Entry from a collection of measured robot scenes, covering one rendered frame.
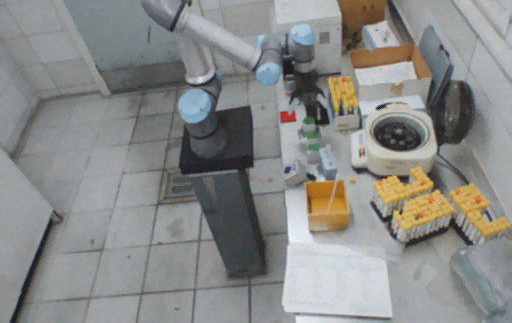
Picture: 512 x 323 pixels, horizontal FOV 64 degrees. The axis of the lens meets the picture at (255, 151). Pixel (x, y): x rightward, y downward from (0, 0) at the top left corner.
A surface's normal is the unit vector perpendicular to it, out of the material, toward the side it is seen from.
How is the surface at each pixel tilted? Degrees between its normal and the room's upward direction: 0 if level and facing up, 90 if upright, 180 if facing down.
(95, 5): 90
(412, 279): 0
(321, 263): 0
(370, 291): 0
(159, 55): 90
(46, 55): 90
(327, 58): 90
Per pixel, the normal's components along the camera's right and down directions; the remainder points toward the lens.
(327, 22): 0.02, 0.72
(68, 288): -0.14, -0.68
